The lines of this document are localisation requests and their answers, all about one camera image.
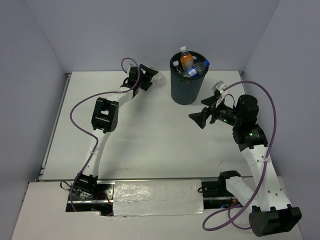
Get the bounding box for clear plastic bottle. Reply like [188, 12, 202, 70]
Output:
[151, 71, 167, 87]

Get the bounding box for green label clear bottle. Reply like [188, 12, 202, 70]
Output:
[172, 60, 183, 74]

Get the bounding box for Pepsi label clear bottle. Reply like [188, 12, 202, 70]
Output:
[180, 60, 210, 78]

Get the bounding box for orange label juice bottle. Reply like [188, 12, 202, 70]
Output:
[180, 46, 194, 71]

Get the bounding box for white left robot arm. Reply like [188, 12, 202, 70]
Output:
[71, 64, 159, 199]

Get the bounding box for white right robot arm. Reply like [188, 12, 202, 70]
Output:
[189, 81, 302, 237]

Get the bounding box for dark grey plastic bin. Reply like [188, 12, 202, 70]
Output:
[169, 52, 209, 105]

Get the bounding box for silver foil covered panel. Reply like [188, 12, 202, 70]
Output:
[112, 179, 205, 217]

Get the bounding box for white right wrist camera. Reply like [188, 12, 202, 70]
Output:
[212, 81, 229, 108]

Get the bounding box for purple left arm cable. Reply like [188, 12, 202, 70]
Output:
[69, 57, 141, 213]

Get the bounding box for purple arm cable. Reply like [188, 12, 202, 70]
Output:
[69, 57, 141, 213]
[202, 80, 278, 232]

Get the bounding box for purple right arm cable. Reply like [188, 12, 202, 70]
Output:
[202, 80, 278, 232]

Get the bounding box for metal base rail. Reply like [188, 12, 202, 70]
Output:
[65, 178, 238, 217]

